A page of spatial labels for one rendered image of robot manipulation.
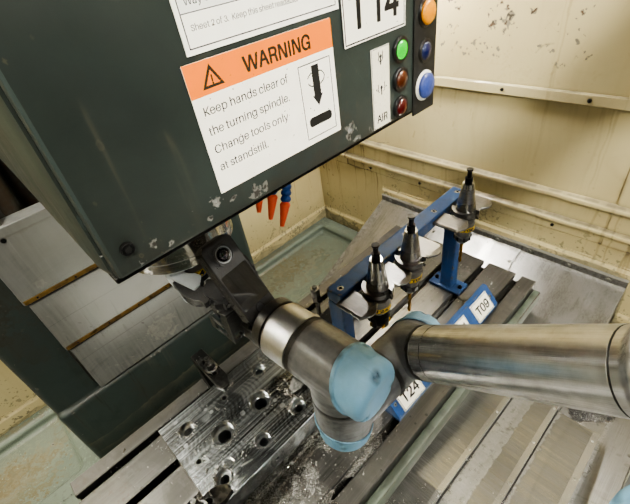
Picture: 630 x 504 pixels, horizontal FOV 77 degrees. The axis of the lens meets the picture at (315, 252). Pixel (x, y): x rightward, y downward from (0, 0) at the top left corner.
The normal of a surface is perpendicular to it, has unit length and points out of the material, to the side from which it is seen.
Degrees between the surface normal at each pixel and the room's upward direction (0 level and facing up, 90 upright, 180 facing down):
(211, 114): 90
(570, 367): 60
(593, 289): 24
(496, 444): 8
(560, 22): 90
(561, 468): 8
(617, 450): 17
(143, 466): 0
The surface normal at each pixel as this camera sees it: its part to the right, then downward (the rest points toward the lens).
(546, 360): -0.89, -0.25
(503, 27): -0.71, 0.51
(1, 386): 0.69, 0.37
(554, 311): -0.41, -0.49
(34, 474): -0.14, -0.77
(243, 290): 0.56, -0.07
